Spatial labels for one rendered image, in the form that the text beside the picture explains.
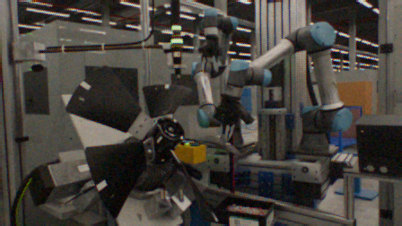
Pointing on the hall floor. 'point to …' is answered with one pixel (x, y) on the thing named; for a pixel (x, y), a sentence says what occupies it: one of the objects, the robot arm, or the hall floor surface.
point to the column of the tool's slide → (10, 174)
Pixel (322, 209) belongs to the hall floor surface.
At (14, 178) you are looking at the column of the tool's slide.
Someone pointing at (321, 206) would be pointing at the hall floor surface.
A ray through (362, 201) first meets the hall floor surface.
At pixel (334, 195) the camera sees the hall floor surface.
